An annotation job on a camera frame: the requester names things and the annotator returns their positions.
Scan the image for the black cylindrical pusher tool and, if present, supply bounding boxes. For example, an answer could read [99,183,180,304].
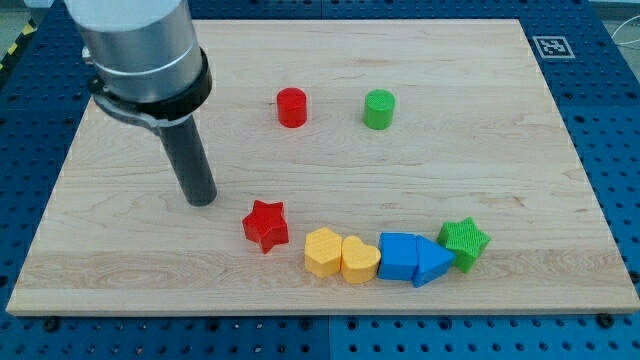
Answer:
[159,115,217,207]

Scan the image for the red star block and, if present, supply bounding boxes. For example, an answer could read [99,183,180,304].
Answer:
[242,200,289,254]

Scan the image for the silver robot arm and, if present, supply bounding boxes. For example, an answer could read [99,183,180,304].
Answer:
[64,0,217,207]

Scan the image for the green star block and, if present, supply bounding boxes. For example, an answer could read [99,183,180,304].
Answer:
[437,217,491,273]

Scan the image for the wooden board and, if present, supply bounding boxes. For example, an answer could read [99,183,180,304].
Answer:
[7,19,639,317]

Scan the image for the red cylinder block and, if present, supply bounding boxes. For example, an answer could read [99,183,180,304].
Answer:
[276,87,307,128]

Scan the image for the yellow hexagon block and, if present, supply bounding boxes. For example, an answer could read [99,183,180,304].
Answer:
[304,227,343,278]

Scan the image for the green cylinder block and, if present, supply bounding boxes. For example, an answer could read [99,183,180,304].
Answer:
[363,89,396,130]

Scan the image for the yellow heart block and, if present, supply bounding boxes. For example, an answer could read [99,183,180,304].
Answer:
[341,236,381,284]

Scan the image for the blue cube block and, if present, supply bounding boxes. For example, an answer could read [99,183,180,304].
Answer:
[378,232,418,281]

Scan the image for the blue triangle block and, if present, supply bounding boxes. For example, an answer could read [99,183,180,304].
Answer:
[412,235,455,288]

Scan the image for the white fiducial marker tag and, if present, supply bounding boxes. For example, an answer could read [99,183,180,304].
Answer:
[532,35,575,59]

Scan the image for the white cable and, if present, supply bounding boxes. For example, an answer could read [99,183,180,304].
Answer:
[610,14,640,50]

